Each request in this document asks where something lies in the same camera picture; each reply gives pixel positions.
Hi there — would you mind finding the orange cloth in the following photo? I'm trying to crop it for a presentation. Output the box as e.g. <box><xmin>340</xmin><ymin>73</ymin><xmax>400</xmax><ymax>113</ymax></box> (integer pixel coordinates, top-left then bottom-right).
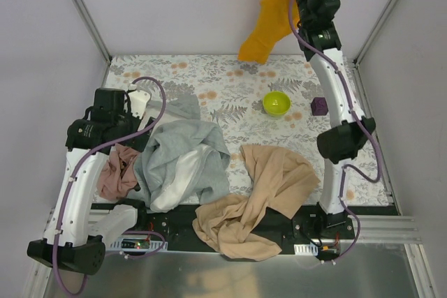
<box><xmin>237</xmin><ymin>0</ymin><xmax>292</xmax><ymax>64</ymax></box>

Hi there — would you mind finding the pink cloth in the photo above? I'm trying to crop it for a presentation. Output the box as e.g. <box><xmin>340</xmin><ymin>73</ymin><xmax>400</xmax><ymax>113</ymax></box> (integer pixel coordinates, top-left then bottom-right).
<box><xmin>96</xmin><ymin>144</ymin><xmax>140</xmax><ymax>201</ymax></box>

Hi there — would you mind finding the grey sweatshirt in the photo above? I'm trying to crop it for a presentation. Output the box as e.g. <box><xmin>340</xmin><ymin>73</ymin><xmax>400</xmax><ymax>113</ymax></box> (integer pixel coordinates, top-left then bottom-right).
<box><xmin>128</xmin><ymin>94</ymin><xmax>230</xmax><ymax>212</ymax></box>

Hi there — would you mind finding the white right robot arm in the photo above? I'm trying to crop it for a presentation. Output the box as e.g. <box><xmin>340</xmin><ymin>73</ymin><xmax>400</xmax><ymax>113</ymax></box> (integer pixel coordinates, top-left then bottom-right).
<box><xmin>288</xmin><ymin>0</ymin><xmax>376</xmax><ymax>215</ymax></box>

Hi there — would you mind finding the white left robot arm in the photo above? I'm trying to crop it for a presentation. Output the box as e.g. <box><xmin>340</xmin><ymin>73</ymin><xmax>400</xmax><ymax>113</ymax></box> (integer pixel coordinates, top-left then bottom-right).
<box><xmin>27</xmin><ymin>89</ymin><xmax>154</xmax><ymax>275</ymax></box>

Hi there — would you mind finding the beige cloth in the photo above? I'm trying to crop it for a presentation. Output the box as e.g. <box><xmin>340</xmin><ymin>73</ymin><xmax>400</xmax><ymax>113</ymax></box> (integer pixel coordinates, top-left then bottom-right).
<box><xmin>192</xmin><ymin>144</ymin><xmax>320</xmax><ymax>261</ymax></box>

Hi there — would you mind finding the purple cube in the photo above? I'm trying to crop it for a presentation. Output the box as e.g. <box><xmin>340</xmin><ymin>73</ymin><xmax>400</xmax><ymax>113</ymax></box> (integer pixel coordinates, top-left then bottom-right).
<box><xmin>311</xmin><ymin>97</ymin><xmax>328</xmax><ymax>116</ymax></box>

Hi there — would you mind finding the green bowl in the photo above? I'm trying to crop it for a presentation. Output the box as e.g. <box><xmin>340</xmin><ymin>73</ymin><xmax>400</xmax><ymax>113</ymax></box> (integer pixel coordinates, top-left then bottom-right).
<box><xmin>262</xmin><ymin>91</ymin><xmax>291</xmax><ymax>117</ymax></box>

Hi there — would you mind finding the floral tablecloth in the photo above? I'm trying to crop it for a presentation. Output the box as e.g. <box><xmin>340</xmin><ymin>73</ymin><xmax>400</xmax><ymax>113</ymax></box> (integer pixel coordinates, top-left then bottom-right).
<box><xmin>66</xmin><ymin>54</ymin><xmax>394</xmax><ymax>208</ymax></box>

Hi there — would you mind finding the left controller board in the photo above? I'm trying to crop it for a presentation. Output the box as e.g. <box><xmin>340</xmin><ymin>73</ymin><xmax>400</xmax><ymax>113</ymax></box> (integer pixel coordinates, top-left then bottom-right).
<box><xmin>108</xmin><ymin>238</ymin><xmax>168</xmax><ymax>253</ymax></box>

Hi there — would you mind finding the controller board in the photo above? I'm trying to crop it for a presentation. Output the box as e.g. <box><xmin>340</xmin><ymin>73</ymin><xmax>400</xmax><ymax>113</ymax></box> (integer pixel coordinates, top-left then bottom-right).
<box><xmin>108</xmin><ymin>238</ymin><xmax>168</xmax><ymax>253</ymax></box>
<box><xmin>293</xmin><ymin>242</ymin><xmax>340</xmax><ymax>257</ymax></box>

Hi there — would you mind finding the right controller board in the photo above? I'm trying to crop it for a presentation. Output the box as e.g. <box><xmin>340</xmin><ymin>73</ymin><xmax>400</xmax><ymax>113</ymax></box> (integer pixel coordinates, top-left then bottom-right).
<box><xmin>293</xmin><ymin>242</ymin><xmax>340</xmax><ymax>257</ymax></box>

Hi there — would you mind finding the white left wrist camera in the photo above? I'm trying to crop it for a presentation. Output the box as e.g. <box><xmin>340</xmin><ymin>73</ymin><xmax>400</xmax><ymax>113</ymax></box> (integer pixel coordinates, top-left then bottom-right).
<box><xmin>127</xmin><ymin>84</ymin><xmax>152</xmax><ymax>119</ymax></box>

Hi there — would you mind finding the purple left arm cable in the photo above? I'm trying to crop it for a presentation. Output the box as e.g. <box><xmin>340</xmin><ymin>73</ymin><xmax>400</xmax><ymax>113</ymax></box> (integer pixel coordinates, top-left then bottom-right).
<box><xmin>51</xmin><ymin>76</ymin><xmax>167</xmax><ymax>297</ymax></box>

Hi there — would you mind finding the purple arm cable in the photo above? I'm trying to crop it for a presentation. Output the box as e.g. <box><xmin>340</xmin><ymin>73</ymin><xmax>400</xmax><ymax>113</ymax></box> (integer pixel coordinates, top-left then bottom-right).
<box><xmin>51</xmin><ymin>76</ymin><xmax>167</xmax><ymax>297</ymax></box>
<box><xmin>288</xmin><ymin>0</ymin><xmax>383</xmax><ymax>267</ymax></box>

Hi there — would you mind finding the right aluminium frame post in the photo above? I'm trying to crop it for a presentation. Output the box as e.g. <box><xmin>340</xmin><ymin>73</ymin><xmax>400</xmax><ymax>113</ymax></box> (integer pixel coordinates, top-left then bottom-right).
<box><xmin>353</xmin><ymin>0</ymin><xmax>400</xmax><ymax>66</ymax></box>

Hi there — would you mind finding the aluminium frame post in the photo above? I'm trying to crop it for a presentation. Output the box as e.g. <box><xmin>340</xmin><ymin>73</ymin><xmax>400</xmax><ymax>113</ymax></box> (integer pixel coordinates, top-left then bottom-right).
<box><xmin>353</xmin><ymin>0</ymin><xmax>400</xmax><ymax>66</ymax></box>
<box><xmin>72</xmin><ymin>0</ymin><xmax>112</xmax><ymax>65</ymax></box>

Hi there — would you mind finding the left aluminium frame post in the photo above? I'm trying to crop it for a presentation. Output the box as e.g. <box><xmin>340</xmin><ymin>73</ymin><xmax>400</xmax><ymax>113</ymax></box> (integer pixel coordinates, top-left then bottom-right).
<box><xmin>72</xmin><ymin>0</ymin><xmax>112</xmax><ymax>65</ymax></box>

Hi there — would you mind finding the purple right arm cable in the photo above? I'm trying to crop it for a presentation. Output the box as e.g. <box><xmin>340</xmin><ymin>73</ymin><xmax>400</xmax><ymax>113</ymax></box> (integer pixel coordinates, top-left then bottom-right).
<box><xmin>288</xmin><ymin>0</ymin><xmax>383</xmax><ymax>267</ymax></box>

